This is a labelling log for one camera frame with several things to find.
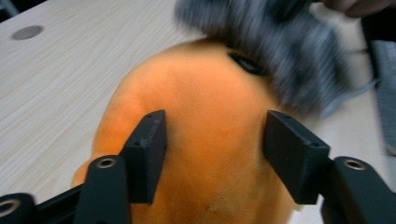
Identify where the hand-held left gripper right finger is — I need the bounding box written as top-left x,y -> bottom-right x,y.
263,109 -> 332,205

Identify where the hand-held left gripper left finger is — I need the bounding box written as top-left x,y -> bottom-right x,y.
120,109 -> 168,205

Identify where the orange ball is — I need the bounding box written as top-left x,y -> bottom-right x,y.
70,38 -> 304,224

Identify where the grey fluffy cloth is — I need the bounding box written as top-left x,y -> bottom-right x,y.
174,0 -> 382,118

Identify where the grey round table grommet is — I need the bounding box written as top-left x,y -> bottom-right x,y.
9,24 -> 45,41

